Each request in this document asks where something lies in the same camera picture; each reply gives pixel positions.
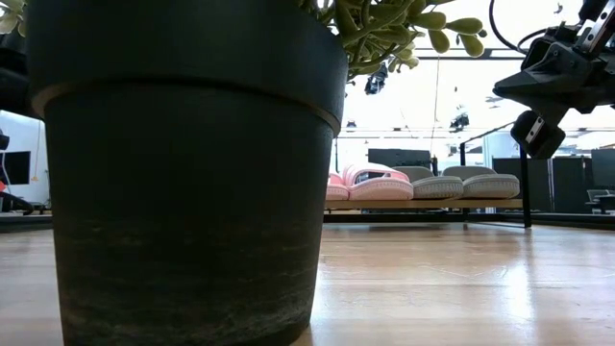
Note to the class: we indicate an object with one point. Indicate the pink foam slide sandal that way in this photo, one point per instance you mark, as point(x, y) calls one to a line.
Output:
point(379, 190)
point(336, 192)

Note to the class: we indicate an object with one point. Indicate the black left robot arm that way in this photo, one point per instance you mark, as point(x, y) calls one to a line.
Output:
point(12, 81)

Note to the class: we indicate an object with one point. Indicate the wide black screen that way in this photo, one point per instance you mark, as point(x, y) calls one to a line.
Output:
point(399, 157)

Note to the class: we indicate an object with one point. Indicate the grey foam slide sandal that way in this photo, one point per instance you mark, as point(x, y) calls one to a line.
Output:
point(490, 186)
point(437, 188)

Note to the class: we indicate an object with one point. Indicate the black room divider panels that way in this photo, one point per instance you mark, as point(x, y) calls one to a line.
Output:
point(572, 182)

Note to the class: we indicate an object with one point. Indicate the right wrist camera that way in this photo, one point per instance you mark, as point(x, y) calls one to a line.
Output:
point(538, 137)

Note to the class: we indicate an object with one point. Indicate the black aluminium rig frame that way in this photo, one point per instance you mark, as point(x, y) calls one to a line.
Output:
point(567, 218)

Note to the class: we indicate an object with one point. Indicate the wooden shelf with black frame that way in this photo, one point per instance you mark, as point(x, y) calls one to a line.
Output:
point(423, 204)

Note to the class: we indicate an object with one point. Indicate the green artificial leafy plant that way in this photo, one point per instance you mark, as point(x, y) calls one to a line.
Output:
point(384, 29)

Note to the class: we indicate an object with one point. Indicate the black computer monitor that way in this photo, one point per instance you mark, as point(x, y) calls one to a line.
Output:
point(17, 168)

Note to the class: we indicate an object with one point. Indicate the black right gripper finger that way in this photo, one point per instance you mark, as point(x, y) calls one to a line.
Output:
point(552, 86)

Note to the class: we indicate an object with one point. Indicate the black plant pot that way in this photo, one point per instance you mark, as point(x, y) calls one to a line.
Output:
point(182, 192)

